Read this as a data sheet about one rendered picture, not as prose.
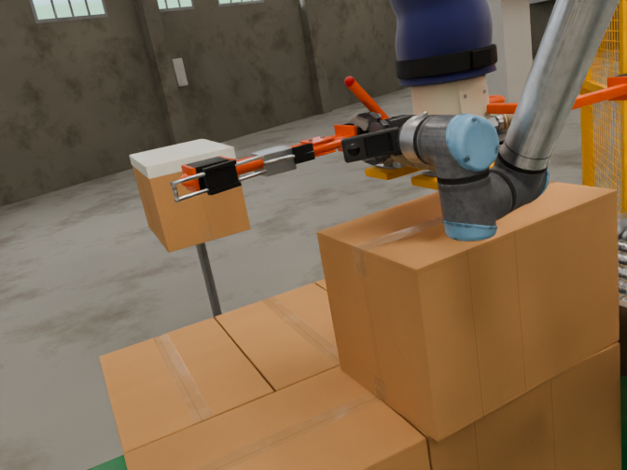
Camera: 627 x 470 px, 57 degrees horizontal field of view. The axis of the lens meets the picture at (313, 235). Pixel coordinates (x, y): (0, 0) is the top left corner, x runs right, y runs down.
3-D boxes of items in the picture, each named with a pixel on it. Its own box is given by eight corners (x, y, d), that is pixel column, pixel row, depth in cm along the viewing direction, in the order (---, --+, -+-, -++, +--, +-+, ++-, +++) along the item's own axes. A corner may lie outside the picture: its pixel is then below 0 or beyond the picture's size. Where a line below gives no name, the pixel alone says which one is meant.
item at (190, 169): (226, 178, 118) (220, 155, 117) (238, 183, 112) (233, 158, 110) (186, 189, 115) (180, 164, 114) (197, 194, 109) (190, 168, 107)
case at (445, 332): (501, 297, 182) (491, 172, 170) (620, 339, 148) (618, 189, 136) (341, 370, 157) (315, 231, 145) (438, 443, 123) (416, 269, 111)
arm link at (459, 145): (465, 182, 94) (456, 121, 91) (416, 175, 105) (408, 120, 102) (507, 166, 98) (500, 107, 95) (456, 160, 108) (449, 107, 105)
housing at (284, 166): (284, 166, 123) (280, 145, 122) (298, 169, 117) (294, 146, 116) (254, 173, 120) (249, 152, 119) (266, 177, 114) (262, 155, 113)
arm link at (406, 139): (416, 170, 104) (409, 117, 102) (399, 168, 109) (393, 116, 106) (454, 158, 108) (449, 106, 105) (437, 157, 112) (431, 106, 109)
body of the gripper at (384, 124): (402, 149, 123) (439, 152, 112) (369, 158, 119) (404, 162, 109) (397, 113, 120) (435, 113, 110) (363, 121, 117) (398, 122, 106)
